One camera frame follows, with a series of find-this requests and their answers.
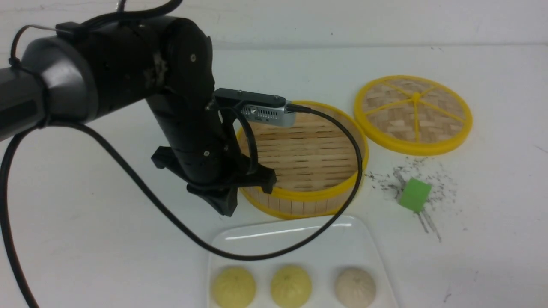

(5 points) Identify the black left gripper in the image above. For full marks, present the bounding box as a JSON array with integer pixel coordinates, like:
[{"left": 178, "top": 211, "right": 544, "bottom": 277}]
[{"left": 146, "top": 94, "right": 277, "bottom": 217}]

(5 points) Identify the yellow steamed bun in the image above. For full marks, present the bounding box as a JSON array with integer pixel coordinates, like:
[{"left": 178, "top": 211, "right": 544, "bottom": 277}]
[
  {"left": 211, "top": 267, "right": 256, "bottom": 308},
  {"left": 270, "top": 265, "right": 313, "bottom": 308}
]

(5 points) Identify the white steamed bun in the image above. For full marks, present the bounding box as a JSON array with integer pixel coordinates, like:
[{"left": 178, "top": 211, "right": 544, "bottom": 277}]
[{"left": 335, "top": 267, "right": 377, "bottom": 308}]

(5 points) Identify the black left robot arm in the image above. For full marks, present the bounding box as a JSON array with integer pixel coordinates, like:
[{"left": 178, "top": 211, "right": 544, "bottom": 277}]
[{"left": 0, "top": 16, "right": 282, "bottom": 216}]

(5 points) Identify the yellow steamed bun on plate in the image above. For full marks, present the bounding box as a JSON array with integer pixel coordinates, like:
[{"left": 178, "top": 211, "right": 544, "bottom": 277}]
[{"left": 270, "top": 265, "right": 313, "bottom": 308}]

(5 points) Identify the white square plate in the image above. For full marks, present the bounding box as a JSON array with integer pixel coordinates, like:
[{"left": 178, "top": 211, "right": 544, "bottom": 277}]
[{"left": 205, "top": 215, "right": 399, "bottom": 308}]

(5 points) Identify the yellow rimmed bamboo steamer basket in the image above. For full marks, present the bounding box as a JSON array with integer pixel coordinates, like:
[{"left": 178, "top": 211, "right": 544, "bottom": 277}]
[{"left": 240, "top": 113, "right": 358, "bottom": 219}]

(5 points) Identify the green rectangular block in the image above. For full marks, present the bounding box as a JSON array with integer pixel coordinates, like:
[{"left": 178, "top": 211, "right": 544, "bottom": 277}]
[{"left": 399, "top": 178, "right": 432, "bottom": 213}]

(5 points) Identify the yellow rimmed bamboo steamer lid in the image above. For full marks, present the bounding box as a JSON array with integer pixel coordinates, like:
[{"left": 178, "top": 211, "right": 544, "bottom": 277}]
[{"left": 354, "top": 75, "right": 473, "bottom": 156}]

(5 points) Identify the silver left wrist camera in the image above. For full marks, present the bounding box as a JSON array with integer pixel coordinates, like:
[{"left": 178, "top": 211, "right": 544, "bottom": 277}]
[{"left": 213, "top": 88, "right": 296, "bottom": 128}]

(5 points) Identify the black left camera cable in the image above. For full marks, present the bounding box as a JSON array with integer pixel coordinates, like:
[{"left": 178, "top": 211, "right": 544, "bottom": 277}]
[{"left": 0, "top": 103, "right": 363, "bottom": 308}]

